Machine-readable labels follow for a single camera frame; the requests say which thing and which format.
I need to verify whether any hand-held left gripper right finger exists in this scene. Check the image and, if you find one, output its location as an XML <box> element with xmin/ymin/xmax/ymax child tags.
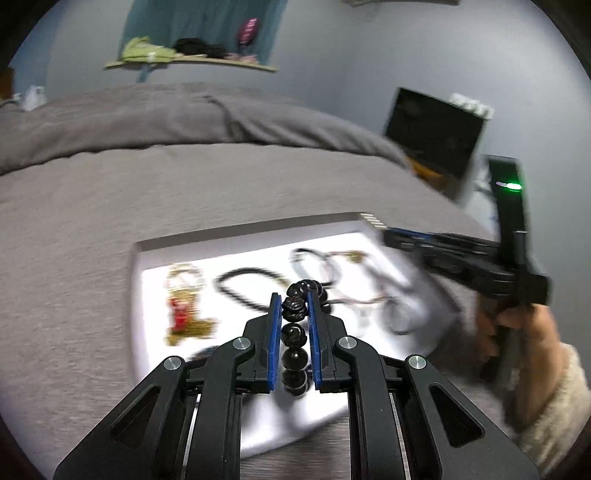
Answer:
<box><xmin>305</xmin><ymin>287</ymin><xmax>542</xmax><ymax>480</ymax></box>

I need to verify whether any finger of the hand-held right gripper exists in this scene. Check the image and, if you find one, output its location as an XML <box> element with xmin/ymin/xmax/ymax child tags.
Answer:
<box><xmin>381</xmin><ymin>226</ymin><xmax>502</xmax><ymax>274</ymax></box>

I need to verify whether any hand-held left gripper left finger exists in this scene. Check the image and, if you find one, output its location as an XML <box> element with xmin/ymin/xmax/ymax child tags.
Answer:
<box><xmin>53</xmin><ymin>292</ymin><xmax>283</xmax><ymax>480</ymax></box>

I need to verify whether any large black bead bracelet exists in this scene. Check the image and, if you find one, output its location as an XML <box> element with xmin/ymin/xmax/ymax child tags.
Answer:
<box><xmin>279</xmin><ymin>279</ymin><xmax>331</xmax><ymax>400</ymax></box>

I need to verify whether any white shallow cardboard tray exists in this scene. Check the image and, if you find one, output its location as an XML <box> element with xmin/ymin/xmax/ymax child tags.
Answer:
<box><xmin>129</xmin><ymin>211</ymin><xmax>462</xmax><ymax>460</ymax></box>

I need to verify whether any person's right forearm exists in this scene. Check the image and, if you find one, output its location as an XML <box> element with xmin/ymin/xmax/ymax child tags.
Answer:
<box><xmin>505</xmin><ymin>342</ymin><xmax>591</xmax><ymax>478</ymax></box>

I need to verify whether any person's right hand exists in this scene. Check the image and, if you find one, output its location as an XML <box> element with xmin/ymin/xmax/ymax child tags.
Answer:
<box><xmin>475</xmin><ymin>295</ymin><xmax>562</xmax><ymax>366</ymax></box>

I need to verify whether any wooden television stand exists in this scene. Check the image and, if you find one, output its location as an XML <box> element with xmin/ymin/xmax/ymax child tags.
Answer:
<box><xmin>409</xmin><ymin>157</ymin><xmax>458</xmax><ymax>195</ymax></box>

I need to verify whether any gold and red ornament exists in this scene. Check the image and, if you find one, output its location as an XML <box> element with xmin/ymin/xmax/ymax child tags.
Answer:
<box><xmin>164</xmin><ymin>263</ymin><xmax>218</xmax><ymax>347</ymax></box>

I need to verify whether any black flat screen television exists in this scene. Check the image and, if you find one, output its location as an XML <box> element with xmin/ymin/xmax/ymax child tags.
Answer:
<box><xmin>384</xmin><ymin>87</ymin><xmax>485</xmax><ymax>181</ymax></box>

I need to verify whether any grey bed blanket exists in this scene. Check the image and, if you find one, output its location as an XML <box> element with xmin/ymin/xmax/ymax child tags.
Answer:
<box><xmin>0</xmin><ymin>141</ymin><xmax>522</xmax><ymax>480</ymax></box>

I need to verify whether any grey duvet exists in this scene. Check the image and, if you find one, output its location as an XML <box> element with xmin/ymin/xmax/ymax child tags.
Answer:
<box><xmin>0</xmin><ymin>82</ymin><xmax>411</xmax><ymax>176</ymax></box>

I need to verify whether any pink foil balloon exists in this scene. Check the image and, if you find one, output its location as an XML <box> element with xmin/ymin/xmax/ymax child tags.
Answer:
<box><xmin>236</xmin><ymin>17</ymin><xmax>260</xmax><ymax>47</ymax></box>

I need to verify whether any wooden window shelf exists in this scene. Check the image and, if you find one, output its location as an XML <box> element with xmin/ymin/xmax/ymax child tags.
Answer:
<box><xmin>104</xmin><ymin>54</ymin><xmax>280</xmax><ymax>73</ymax></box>

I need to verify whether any black bag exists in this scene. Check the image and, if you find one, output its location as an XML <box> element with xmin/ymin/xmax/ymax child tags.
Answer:
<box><xmin>173</xmin><ymin>38</ymin><xmax>227</xmax><ymax>58</ymax></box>

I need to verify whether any teal curtain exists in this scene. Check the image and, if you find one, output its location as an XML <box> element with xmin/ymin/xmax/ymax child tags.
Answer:
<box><xmin>122</xmin><ymin>0</ymin><xmax>287</xmax><ymax>65</ymax></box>

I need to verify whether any white plastic bag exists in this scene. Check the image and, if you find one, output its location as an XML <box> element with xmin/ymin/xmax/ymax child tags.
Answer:
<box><xmin>21</xmin><ymin>85</ymin><xmax>49</xmax><ymax>112</ymax></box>

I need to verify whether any green cloth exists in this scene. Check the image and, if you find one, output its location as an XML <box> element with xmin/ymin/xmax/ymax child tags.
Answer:
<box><xmin>121</xmin><ymin>36</ymin><xmax>178</xmax><ymax>62</ymax></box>

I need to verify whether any wooden headboard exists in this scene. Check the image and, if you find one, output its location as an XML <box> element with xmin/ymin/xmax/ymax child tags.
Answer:
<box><xmin>0</xmin><ymin>68</ymin><xmax>17</xmax><ymax>103</ymax></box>

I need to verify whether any dark cord bracelet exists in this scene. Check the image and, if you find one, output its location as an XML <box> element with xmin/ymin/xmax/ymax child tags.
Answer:
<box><xmin>365</xmin><ymin>263</ymin><xmax>416</xmax><ymax>335</ymax></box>

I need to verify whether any pink bead bracelet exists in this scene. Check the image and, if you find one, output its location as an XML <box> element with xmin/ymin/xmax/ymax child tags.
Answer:
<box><xmin>323</xmin><ymin>249</ymin><xmax>402</xmax><ymax>324</ymax></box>

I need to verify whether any thin black bead bracelet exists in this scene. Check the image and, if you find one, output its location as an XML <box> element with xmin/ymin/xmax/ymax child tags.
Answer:
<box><xmin>215</xmin><ymin>267</ymin><xmax>291</xmax><ymax>311</ymax></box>

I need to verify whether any white wall hook rack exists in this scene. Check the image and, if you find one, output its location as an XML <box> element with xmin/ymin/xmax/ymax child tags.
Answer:
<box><xmin>450</xmin><ymin>92</ymin><xmax>495</xmax><ymax>120</ymax></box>

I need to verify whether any black ring bracelet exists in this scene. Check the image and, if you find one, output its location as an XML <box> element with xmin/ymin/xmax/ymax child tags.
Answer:
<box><xmin>288</xmin><ymin>247</ymin><xmax>340</xmax><ymax>287</ymax></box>

